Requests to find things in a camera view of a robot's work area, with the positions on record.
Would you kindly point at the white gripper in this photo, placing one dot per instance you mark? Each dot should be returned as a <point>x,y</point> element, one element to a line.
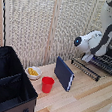
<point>88,58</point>

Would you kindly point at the small white bowl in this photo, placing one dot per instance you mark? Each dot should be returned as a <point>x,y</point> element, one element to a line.
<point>36,77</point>

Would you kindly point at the white black Franka robot arm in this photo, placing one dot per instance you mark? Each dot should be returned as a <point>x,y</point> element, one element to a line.
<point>100,40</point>

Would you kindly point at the dark blue book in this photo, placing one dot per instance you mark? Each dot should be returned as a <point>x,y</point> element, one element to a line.
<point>63,73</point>

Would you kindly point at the red plastic cup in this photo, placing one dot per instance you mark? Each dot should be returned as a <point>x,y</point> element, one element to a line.
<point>47,85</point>

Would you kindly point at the beige woven folding screen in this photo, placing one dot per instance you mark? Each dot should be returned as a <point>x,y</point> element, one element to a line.
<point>29,25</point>

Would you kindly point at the black fabric storage box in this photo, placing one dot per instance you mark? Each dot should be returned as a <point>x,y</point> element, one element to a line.
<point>8,83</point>

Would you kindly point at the thin black vertical pole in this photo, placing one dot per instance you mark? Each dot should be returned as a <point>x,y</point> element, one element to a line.
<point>4,15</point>

